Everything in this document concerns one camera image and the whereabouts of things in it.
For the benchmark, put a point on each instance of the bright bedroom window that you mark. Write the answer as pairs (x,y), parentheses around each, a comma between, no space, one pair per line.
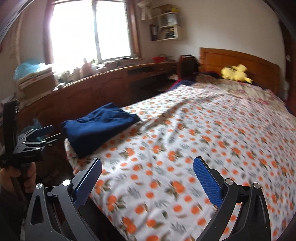
(95,30)

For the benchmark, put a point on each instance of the wooden louvered wardrobe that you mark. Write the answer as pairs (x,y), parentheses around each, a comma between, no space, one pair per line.
(289,44)

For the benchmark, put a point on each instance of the red bowl on desk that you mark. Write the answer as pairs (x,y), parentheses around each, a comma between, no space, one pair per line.
(159,59)

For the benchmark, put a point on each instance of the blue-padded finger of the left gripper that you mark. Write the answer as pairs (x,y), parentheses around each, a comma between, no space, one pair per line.
(40,145)

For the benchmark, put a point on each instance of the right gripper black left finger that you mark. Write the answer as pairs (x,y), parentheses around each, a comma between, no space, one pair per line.
(53,211)

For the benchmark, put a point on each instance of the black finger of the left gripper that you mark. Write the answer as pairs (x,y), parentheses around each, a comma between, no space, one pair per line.
(37,133)

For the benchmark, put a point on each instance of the white wall shelf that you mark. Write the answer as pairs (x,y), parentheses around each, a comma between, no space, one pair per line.
(165,24)

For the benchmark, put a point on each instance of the long wooden desk cabinet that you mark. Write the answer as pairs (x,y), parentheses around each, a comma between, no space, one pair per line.
(122,86)

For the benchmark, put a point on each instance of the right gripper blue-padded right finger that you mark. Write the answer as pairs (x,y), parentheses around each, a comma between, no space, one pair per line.
(252,222)

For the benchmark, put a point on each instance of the wooden bed headboard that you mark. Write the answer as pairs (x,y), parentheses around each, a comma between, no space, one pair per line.
(264,73)

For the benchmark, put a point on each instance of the dark backpack on chair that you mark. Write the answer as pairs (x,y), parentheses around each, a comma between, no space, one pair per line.
(188,66)

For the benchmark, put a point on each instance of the yellow plush toy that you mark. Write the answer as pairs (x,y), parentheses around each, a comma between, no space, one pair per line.
(236,73)

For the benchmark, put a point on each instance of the navy blue suit jacket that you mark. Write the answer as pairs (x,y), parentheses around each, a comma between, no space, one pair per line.
(90,132)

